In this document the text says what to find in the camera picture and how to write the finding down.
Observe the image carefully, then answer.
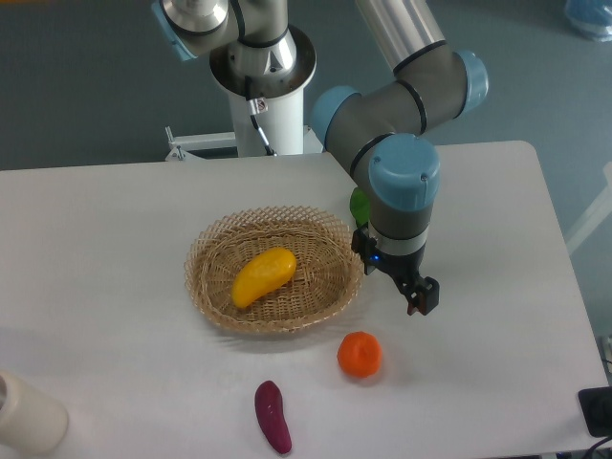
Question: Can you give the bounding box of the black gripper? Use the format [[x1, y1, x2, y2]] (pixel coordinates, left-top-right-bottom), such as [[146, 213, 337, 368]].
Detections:
[[351, 226, 440, 316]]

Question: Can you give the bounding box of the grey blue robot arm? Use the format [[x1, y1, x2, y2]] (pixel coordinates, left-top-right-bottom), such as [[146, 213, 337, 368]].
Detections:
[[152, 0, 489, 315]]

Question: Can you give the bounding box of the woven wicker basket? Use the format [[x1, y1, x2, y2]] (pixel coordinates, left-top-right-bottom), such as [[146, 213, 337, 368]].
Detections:
[[185, 206, 362, 334]]

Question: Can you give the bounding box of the yellow mango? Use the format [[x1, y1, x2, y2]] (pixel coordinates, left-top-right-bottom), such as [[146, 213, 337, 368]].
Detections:
[[231, 247, 297, 309]]

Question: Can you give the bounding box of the orange tangerine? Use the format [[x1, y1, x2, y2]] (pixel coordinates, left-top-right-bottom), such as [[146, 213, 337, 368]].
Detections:
[[337, 331, 383, 379]]

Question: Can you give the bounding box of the green fruit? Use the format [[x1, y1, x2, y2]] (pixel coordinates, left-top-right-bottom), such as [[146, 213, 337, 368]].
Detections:
[[349, 187, 370, 228]]

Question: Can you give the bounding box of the purple sweet potato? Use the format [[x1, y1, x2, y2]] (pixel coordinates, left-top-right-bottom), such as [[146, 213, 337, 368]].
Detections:
[[254, 381, 293, 455]]

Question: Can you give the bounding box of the black device at edge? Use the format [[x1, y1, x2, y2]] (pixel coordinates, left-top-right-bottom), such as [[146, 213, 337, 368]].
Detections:
[[578, 386, 611, 438]]

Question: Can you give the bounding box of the blue object top right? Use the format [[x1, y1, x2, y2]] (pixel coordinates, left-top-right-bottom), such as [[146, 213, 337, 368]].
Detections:
[[564, 0, 611, 42]]

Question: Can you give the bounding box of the beige cylinder cup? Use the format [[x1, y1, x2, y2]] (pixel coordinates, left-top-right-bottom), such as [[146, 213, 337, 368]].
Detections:
[[1, 370, 69, 455]]

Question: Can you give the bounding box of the white frame at right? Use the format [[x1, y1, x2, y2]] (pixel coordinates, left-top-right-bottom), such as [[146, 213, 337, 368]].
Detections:
[[564, 162, 611, 256]]

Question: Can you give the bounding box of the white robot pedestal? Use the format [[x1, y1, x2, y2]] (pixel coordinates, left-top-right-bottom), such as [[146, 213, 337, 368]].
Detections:
[[165, 25, 317, 161]]

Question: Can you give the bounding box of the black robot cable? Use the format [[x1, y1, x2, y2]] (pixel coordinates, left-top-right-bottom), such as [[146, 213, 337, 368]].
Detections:
[[244, 75, 277, 158]]

